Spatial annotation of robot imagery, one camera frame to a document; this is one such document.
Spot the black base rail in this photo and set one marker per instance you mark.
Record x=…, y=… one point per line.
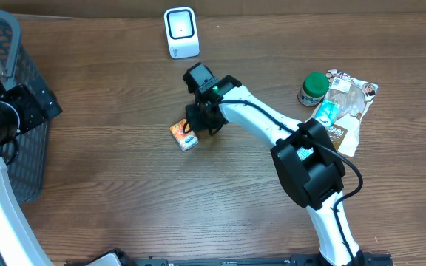
x=367, y=259

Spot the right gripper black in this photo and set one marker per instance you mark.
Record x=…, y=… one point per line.
x=200, y=125

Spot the green lid jar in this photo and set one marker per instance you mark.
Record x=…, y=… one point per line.
x=313, y=89

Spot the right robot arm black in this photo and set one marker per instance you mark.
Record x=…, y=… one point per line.
x=309, y=168

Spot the teal tissue pack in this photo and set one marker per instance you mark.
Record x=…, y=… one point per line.
x=327, y=113

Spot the teal packet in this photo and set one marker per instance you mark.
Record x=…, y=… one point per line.
x=303, y=153

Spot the grey plastic shopping basket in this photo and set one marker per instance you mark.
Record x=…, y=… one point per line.
x=26, y=172

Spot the white barcode scanner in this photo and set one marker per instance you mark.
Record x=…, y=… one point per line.
x=181, y=32

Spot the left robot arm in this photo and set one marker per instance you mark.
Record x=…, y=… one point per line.
x=21, y=110

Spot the brown white snack bag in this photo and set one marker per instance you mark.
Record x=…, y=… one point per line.
x=355, y=97

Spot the orange snack packet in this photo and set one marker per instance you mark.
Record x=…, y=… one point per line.
x=185, y=137

